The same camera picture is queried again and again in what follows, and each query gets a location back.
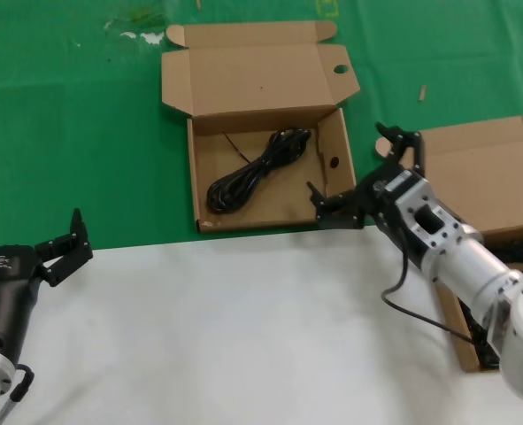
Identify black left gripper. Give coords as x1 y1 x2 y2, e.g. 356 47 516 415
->
0 207 95 357

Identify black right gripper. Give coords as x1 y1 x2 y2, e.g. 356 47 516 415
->
304 121 426 272

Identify open cardboard box with hole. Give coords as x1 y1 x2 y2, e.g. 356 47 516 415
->
160 19 362 236

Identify green table cloth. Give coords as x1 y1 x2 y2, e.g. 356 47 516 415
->
0 0 523 251

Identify open cardboard box holding cables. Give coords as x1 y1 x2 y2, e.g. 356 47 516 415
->
374 114 523 374

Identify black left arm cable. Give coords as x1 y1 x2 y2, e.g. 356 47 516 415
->
0 362 35 425

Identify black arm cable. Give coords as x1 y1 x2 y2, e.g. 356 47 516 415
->
380 229 477 344
0 362 35 425

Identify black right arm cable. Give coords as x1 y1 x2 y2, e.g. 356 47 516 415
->
380 229 477 344

